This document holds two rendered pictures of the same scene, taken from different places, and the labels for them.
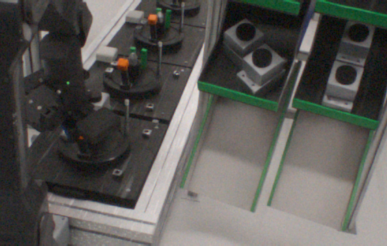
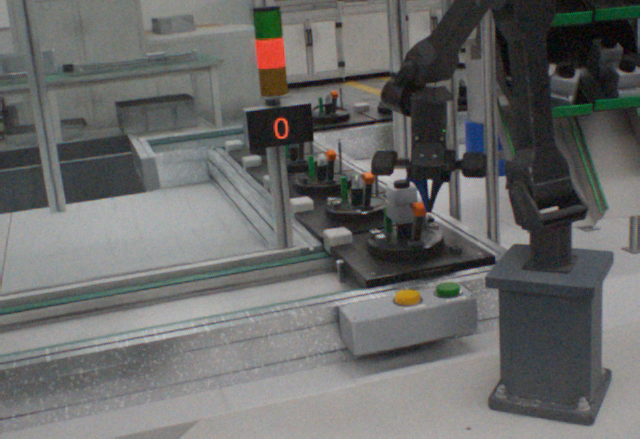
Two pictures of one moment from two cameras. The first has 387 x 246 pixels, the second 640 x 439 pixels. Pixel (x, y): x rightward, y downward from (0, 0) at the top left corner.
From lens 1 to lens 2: 1.07 m
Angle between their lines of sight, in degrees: 28
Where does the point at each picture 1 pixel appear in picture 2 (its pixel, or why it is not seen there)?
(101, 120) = (478, 157)
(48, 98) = (433, 148)
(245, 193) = not seen: hidden behind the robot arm
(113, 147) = (429, 235)
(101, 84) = (333, 221)
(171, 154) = (470, 233)
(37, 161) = (376, 267)
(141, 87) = (379, 206)
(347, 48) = (606, 56)
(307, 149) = (598, 163)
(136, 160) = (454, 241)
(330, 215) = not seen: outside the picture
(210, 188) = not seen: hidden behind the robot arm
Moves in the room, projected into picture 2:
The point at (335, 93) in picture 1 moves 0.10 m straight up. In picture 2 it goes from (625, 84) to (626, 27)
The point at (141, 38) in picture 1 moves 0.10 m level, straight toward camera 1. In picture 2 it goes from (315, 185) to (339, 193)
